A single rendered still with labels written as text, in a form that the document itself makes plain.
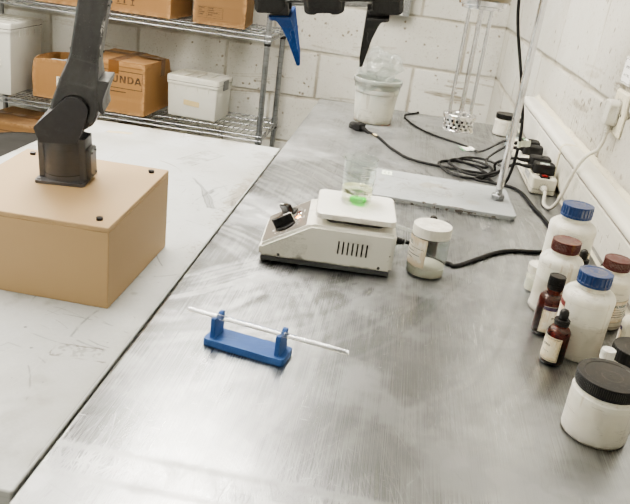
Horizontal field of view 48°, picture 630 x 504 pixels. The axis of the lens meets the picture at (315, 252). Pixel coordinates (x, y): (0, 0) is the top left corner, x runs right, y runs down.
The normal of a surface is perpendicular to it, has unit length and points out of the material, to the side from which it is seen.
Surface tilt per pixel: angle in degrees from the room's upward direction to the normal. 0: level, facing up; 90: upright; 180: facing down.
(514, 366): 0
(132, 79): 89
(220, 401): 0
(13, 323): 0
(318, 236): 90
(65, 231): 90
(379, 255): 90
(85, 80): 63
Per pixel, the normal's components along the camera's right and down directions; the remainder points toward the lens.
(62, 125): 0.11, 0.44
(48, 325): 0.12, -0.92
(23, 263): -0.14, 0.36
